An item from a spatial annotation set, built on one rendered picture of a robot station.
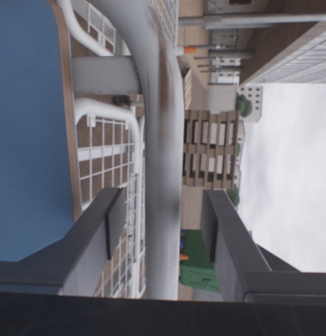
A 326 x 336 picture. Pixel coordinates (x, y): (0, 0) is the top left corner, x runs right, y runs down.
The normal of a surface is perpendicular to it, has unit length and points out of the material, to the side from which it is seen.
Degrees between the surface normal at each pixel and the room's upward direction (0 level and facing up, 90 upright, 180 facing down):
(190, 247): 94
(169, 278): 51
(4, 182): 90
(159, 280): 85
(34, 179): 90
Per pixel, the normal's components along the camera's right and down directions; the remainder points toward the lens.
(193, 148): -0.20, 0.14
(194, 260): -0.12, -0.83
